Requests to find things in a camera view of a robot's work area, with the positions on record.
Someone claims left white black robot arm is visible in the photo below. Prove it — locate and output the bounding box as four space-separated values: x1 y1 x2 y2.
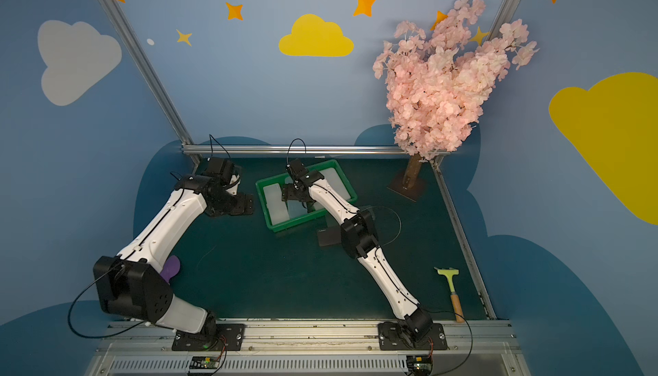
93 158 254 343

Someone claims green plastic storage tray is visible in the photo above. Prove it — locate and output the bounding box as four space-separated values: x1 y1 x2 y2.
255 159 358 232

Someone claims small circuit board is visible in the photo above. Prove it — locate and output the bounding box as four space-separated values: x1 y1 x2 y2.
188 355 220 375
406 355 433 376

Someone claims light teal frosted pencil case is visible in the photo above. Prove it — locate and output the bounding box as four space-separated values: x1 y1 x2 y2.
286 201 308 220

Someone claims aluminium back frame bar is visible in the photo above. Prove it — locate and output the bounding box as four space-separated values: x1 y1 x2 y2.
182 144 406 157

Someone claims aluminium frame post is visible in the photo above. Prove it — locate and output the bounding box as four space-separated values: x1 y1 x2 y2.
98 0 194 149
482 0 536 43

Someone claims right aluminium frame post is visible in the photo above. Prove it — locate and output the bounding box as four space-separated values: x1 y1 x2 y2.
482 0 536 43

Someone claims purple pink toy shovel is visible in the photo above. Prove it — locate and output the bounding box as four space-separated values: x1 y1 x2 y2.
160 255 181 284

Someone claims pink artificial blossom tree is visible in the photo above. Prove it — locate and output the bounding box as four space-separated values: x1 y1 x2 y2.
373 0 539 201

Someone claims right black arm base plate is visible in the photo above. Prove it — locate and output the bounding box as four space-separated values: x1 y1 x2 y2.
377 321 448 351

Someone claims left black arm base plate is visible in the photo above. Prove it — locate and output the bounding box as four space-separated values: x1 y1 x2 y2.
171 324 245 352

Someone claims white opaque pencil case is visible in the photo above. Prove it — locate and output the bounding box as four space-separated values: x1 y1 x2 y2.
320 167 351 201

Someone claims clear frosted pencil case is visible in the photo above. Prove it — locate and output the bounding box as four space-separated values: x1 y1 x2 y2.
263 183 291 226

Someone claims green toy hammer wooden handle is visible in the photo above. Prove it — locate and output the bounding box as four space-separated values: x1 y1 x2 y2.
435 267 466 324

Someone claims left aluminium frame post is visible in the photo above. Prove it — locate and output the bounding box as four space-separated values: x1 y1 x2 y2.
98 0 194 149

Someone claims dark grey pencil case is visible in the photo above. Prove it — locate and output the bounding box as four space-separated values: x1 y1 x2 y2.
317 226 342 247

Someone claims aluminium front rail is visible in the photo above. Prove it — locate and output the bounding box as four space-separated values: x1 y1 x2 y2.
86 319 531 375

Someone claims right small circuit board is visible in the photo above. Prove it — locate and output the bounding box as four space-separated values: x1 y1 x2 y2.
406 355 433 376

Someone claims left small circuit board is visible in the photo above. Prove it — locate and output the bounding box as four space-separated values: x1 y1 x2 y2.
188 355 220 375

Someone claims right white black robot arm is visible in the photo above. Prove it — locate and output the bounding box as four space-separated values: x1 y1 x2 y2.
282 159 433 344

